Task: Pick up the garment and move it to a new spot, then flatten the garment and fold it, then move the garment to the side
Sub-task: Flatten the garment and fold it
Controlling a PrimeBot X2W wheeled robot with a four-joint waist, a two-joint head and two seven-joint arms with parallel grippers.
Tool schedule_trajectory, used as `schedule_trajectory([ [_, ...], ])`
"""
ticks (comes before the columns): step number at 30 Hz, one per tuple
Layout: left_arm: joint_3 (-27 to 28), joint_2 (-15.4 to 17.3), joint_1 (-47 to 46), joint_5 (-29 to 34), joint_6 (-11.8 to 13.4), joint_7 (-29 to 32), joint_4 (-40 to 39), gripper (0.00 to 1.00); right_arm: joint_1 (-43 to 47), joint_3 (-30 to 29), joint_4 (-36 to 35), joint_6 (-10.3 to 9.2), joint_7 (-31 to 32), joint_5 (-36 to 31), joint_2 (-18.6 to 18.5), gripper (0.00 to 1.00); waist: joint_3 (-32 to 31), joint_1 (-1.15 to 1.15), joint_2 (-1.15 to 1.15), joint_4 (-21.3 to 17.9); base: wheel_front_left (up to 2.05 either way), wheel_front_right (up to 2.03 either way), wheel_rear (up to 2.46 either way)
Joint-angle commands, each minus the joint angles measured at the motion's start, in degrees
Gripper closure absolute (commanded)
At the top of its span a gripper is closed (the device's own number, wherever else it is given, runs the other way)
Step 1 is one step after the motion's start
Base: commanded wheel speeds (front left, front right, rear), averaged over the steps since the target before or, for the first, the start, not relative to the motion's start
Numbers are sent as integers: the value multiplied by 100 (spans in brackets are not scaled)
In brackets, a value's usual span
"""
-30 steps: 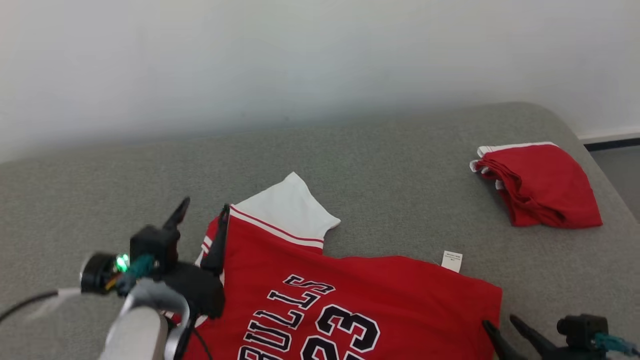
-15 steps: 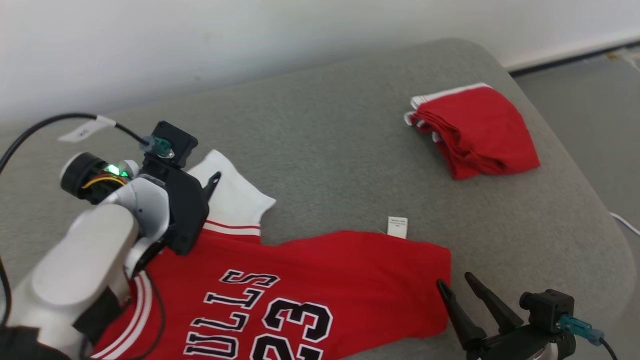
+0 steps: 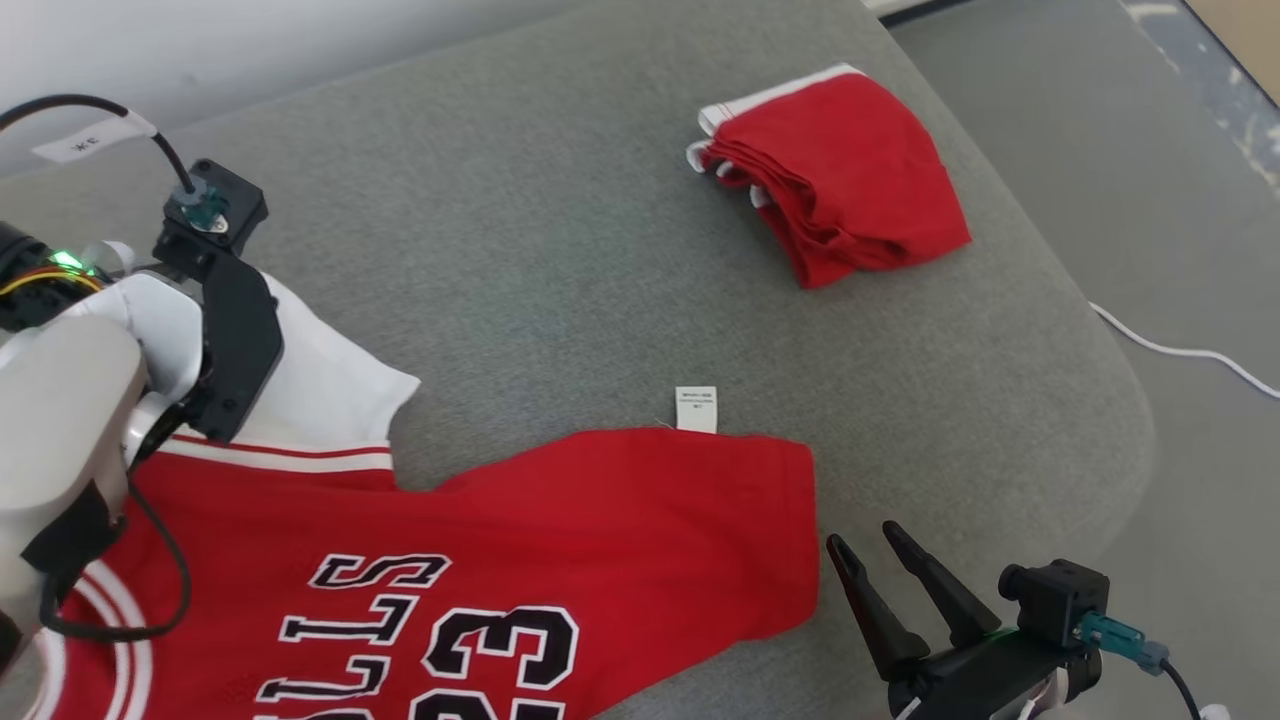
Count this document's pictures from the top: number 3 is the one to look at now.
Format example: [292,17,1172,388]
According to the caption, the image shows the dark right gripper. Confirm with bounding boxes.
[826,520,1101,720]

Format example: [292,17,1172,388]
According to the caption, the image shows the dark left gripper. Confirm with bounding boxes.
[85,250,284,469]

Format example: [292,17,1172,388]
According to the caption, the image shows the red basketball jersey white sleeves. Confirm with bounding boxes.
[20,270,821,720]

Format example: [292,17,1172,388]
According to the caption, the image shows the red shorts with white stripes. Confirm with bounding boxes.
[686,64,973,291]

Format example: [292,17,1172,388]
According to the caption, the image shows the grey fabric sofa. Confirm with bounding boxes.
[0,0,1158,720]

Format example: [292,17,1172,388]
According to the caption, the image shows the right camera cable teal plug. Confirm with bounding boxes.
[1080,612,1201,720]

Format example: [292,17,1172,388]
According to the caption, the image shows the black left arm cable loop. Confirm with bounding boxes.
[38,470,193,641]

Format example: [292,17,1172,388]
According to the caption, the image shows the white floor cable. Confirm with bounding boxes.
[1088,300,1280,401]

